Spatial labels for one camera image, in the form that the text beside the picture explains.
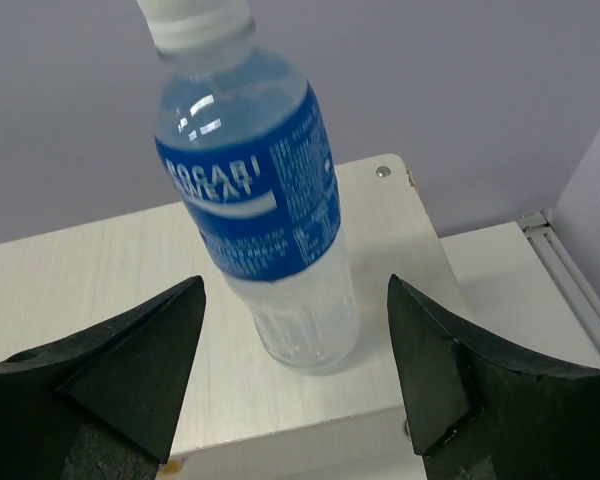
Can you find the white two-tier wooden shelf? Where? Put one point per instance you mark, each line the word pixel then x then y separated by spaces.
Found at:
pixel 244 415

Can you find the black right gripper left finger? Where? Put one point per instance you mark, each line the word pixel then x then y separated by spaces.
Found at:
pixel 103 403

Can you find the aluminium frame rail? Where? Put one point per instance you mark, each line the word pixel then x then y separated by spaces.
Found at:
pixel 565 274

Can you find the blue label water bottle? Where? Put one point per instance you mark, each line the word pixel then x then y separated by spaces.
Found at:
pixel 240 133

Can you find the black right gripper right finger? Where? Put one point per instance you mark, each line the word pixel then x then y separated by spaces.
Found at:
pixel 481 407

